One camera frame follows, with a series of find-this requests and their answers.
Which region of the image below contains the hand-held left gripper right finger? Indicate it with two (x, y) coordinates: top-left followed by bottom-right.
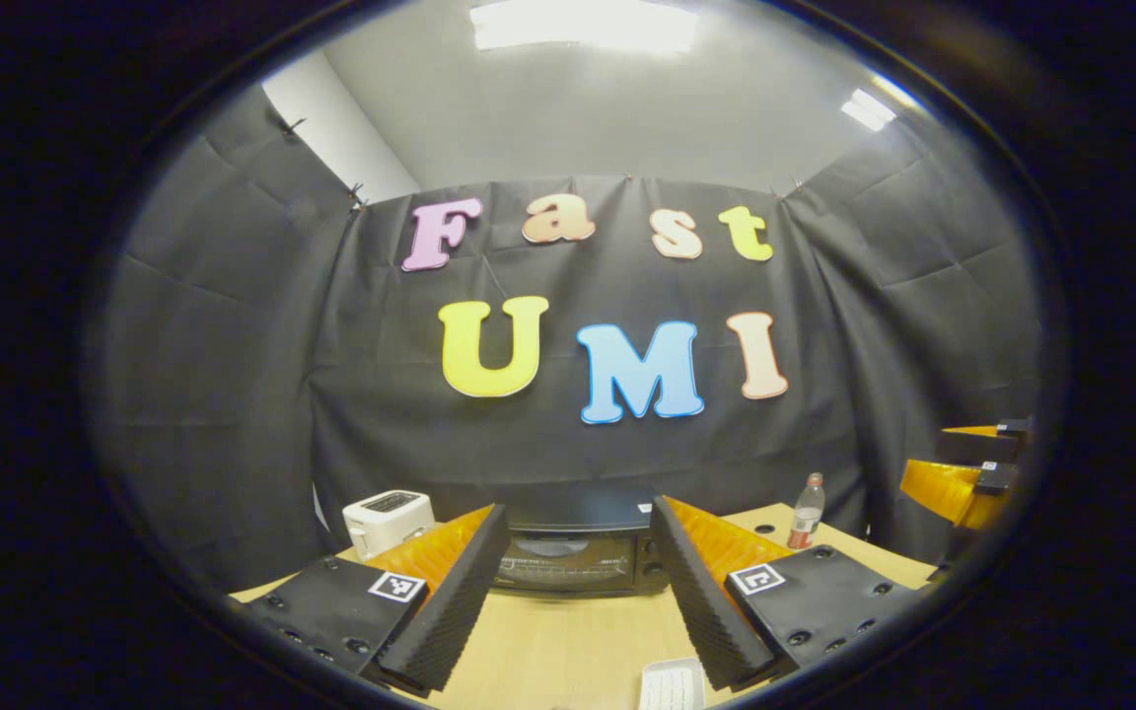
(649, 493), (924, 693)

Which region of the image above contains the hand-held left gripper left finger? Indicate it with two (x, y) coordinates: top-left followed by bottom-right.
(243, 503), (512, 696)

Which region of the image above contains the black electric oven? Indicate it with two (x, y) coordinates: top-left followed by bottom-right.
(489, 493), (673, 598)

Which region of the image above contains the white ridged plate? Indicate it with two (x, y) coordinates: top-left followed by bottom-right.
(639, 658), (707, 710)

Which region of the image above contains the white toaster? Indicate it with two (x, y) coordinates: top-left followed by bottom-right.
(341, 490), (436, 561)

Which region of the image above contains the clear plastic bottle red label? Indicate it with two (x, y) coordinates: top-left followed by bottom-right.
(787, 472), (826, 551)

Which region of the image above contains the black backdrop cloth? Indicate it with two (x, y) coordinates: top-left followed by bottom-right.
(85, 84), (1042, 593)

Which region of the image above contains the small ceiling light panel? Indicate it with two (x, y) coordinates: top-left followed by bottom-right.
(839, 87), (899, 132)

